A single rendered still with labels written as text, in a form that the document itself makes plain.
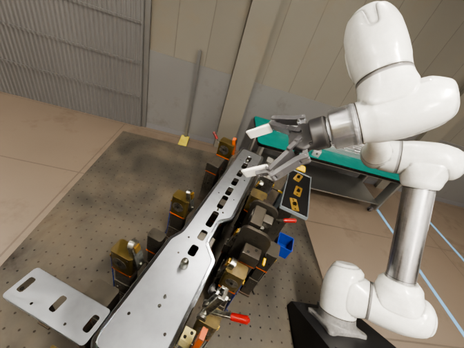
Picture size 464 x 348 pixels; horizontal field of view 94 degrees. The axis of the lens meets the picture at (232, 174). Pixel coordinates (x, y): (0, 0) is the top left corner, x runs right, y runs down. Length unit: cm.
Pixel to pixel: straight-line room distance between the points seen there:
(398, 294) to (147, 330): 90
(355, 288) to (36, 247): 145
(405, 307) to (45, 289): 124
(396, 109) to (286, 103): 291
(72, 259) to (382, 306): 136
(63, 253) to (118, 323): 60
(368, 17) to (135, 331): 98
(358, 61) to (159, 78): 298
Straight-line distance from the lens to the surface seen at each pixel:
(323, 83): 344
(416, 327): 118
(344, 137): 51
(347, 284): 114
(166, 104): 345
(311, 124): 52
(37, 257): 138
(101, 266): 128
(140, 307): 87
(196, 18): 314
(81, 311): 89
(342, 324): 119
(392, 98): 51
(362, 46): 56
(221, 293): 68
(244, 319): 75
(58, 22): 370
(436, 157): 105
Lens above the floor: 182
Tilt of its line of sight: 36 degrees down
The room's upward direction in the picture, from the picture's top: 20 degrees clockwise
